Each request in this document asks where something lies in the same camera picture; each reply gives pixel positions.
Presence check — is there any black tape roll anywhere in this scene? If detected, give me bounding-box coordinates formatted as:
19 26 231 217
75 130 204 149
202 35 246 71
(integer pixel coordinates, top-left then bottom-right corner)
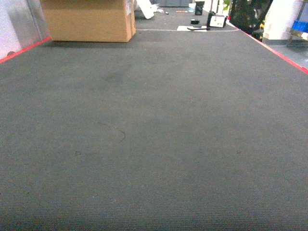
191 19 200 25

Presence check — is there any large cardboard box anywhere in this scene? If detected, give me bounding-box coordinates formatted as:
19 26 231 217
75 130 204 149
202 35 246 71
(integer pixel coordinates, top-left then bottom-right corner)
40 0 136 42

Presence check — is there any black and white device box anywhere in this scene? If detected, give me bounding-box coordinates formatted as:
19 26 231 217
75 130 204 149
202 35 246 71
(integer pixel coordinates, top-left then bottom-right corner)
207 12 227 28

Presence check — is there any blue bin far right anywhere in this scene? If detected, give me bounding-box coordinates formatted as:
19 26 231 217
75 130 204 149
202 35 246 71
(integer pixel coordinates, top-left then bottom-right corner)
292 20 308 33

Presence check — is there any black flat tool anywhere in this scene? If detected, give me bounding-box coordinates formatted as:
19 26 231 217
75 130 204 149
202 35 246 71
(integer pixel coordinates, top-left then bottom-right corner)
187 26 210 31

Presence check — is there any white tilted panel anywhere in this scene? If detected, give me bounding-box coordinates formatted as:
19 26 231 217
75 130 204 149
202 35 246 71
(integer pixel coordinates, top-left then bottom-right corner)
136 0 154 19

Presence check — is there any white paper sheet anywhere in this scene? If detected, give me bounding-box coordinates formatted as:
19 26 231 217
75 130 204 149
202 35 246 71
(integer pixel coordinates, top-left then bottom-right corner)
177 26 208 32

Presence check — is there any small black box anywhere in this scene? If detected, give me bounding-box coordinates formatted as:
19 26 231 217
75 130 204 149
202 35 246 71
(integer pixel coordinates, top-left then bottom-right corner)
194 0 205 15

